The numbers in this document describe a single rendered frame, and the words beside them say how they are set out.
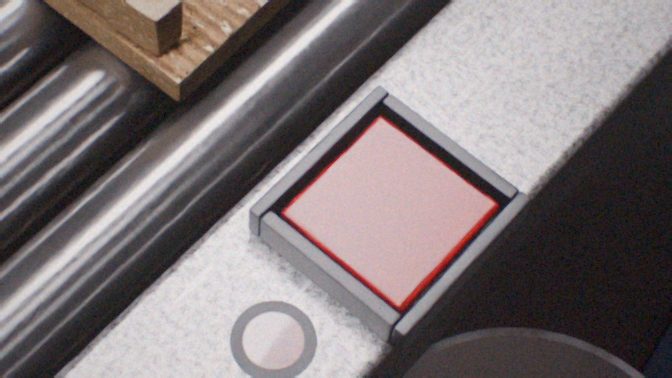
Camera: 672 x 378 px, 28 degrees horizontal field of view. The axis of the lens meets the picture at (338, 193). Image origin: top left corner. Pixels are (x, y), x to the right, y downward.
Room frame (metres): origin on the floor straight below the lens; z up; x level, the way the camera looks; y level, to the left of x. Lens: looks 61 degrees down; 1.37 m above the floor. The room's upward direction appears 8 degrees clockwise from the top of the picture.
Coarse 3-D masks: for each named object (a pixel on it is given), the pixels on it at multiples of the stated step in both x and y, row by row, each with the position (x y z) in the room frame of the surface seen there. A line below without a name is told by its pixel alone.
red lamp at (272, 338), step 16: (256, 320) 0.19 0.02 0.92; (272, 320) 0.19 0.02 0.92; (288, 320) 0.19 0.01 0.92; (256, 336) 0.19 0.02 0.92; (272, 336) 0.19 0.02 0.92; (288, 336) 0.19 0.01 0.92; (256, 352) 0.18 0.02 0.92; (272, 352) 0.18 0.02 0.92; (288, 352) 0.18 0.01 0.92; (272, 368) 0.17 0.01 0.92
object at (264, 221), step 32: (384, 96) 0.29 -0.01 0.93; (352, 128) 0.27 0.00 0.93; (416, 128) 0.27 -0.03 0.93; (320, 160) 0.25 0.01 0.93; (448, 160) 0.26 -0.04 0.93; (480, 160) 0.26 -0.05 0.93; (288, 192) 0.24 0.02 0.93; (512, 192) 0.25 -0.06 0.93; (256, 224) 0.23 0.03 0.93; (288, 224) 0.22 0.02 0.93; (512, 224) 0.24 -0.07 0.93; (288, 256) 0.22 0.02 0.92; (320, 256) 0.21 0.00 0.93; (480, 256) 0.22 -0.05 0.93; (352, 288) 0.20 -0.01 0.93; (448, 288) 0.21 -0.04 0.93; (384, 320) 0.19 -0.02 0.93; (416, 320) 0.19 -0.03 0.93
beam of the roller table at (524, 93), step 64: (512, 0) 0.35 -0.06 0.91; (576, 0) 0.36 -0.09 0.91; (640, 0) 0.36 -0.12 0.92; (384, 64) 0.31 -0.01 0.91; (448, 64) 0.32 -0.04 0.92; (512, 64) 0.32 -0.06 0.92; (576, 64) 0.32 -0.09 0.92; (640, 64) 0.33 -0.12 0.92; (320, 128) 0.28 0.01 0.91; (448, 128) 0.29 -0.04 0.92; (512, 128) 0.29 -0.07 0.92; (576, 128) 0.29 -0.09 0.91; (256, 192) 0.25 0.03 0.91; (192, 256) 0.21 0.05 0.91; (256, 256) 0.22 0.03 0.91; (128, 320) 0.19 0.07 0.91; (192, 320) 0.19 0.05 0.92; (320, 320) 0.20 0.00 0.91; (448, 320) 0.22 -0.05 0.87
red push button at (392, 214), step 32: (384, 128) 0.27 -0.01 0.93; (352, 160) 0.26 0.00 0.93; (384, 160) 0.26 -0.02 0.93; (416, 160) 0.26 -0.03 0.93; (320, 192) 0.24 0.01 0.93; (352, 192) 0.24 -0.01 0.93; (384, 192) 0.24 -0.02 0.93; (416, 192) 0.25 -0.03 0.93; (448, 192) 0.25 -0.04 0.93; (480, 192) 0.25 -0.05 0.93; (320, 224) 0.23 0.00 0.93; (352, 224) 0.23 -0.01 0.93; (384, 224) 0.23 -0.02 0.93; (416, 224) 0.23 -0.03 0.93; (448, 224) 0.23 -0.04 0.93; (480, 224) 0.24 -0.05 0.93; (352, 256) 0.22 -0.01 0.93; (384, 256) 0.22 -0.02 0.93; (416, 256) 0.22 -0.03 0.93; (448, 256) 0.22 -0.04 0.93; (384, 288) 0.21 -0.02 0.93; (416, 288) 0.21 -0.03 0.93
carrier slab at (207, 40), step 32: (64, 0) 0.31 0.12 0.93; (192, 0) 0.32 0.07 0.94; (224, 0) 0.32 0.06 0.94; (256, 0) 0.32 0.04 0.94; (288, 0) 0.33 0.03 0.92; (96, 32) 0.30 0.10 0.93; (192, 32) 0.30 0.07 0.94; (224, 32) 0.30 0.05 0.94; (256, 32) 0.31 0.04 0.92; (128, 64) 0.29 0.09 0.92; (160, 64) 0.28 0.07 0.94; (192, 64) 0.29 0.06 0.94
